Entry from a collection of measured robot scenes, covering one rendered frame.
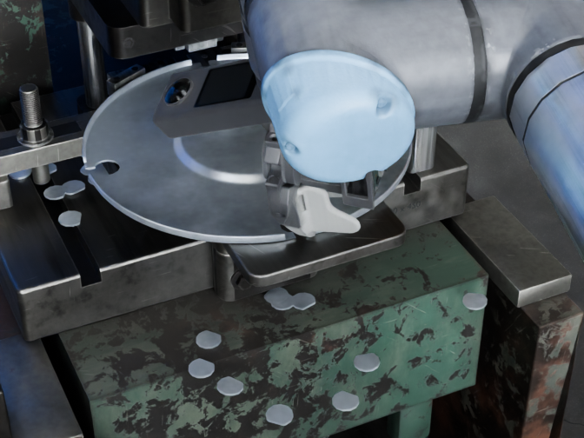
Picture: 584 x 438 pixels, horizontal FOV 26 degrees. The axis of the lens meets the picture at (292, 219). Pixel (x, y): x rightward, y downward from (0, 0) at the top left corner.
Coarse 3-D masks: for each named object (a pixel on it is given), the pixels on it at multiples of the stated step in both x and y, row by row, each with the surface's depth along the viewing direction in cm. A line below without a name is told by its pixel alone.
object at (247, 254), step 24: (360, 216) 104; (384, 216) 104; (288, 240) 101; (312, 240) 101; (336, 240) 101; (360, 240) 101; (384, 240) 101; (216, 264) 113; (240, 264) 99; (264, 264) 99; (288, 264) 99; (312, 264) 99; (336, 264) 100; (216, 288) 115; (240, 288) 113; (264, 288) 116
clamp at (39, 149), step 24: (24, 96) 114; (24, 120) 116; (72, 120) 120; (0, 144) 116; (24, 144) 116; (48, 144) 116; (72, 144) 117; (0, 168) 115; (24, 168) 116; (48, 168) 120; (0, 192) 116
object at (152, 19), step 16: (128, 0) 108; (144, 0) 105; (160, 0) 105; (176, 0) 103; (192, 0) 103; (208, 0) 102; (224, 0) 104; (144, 16) 105; (160, 16) 106; (176, 16) 104; (192, 16) 104; (208, 16) 104; (224, 16) 105; (240, 16) 106
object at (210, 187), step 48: (144, 96) 118; (96, 144) 112; (144, 144) 112; (192, 144) 111; (240, 144) 111; (144, 192) 106; (192, 192) 106; (240, 192) 106; (384, 192) 105; (240, 240) 100
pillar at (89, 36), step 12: (84, 24) 119; (84, 36) 120; (84, 48) 121; (96, 48) 121; (84, 60) 122; (96, 60) 122; (84, 72) 123; (96, 72) 122; (84, 84) 124; (96, 84) 123; (96, 96) 124; (96, 108) 125
